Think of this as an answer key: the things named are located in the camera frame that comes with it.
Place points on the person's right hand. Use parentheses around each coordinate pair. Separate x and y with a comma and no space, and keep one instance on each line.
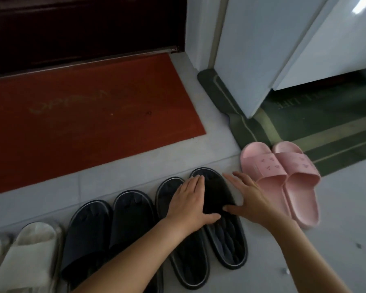
(250,201)

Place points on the person's left hand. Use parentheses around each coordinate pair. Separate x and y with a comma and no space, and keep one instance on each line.
(192,204)

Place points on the pink slipper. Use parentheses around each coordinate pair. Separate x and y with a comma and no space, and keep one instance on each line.
(262,167)
(299,173)

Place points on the black slipper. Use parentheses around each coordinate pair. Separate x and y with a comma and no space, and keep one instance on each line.
(189,259)
(228,241)
(85,234)
(131,222)

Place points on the person's left forearm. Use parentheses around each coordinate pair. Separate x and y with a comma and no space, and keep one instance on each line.
(119,262)

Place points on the person's right forearm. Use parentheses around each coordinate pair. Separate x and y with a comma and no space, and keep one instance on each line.
(308,259)

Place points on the green floor mat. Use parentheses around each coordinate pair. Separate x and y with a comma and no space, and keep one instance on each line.
(323,125)

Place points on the red door mat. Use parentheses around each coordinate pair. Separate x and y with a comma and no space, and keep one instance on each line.
(79,118)

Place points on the white cabinet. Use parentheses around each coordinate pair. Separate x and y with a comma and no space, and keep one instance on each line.
(262,51)

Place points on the dark wooden door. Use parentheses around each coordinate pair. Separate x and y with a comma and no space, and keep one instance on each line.
(79,27)

